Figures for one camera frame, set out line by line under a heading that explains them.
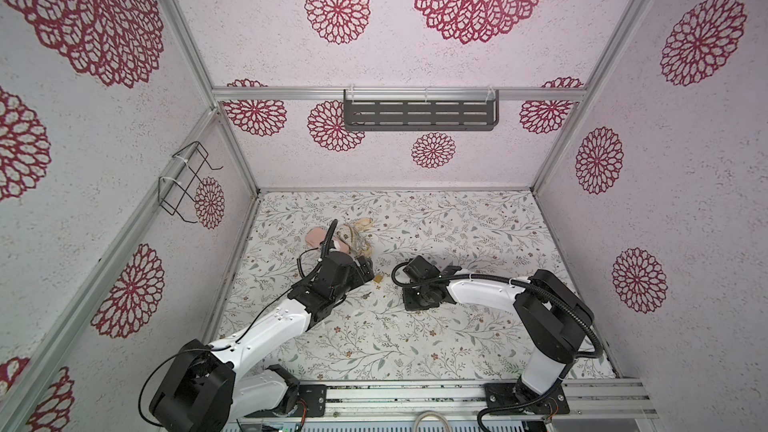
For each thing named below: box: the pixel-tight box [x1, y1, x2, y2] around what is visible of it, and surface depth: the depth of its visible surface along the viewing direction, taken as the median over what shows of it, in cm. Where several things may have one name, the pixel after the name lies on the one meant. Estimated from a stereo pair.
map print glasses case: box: [337, 217, 375, 258], surface depth 105 cm
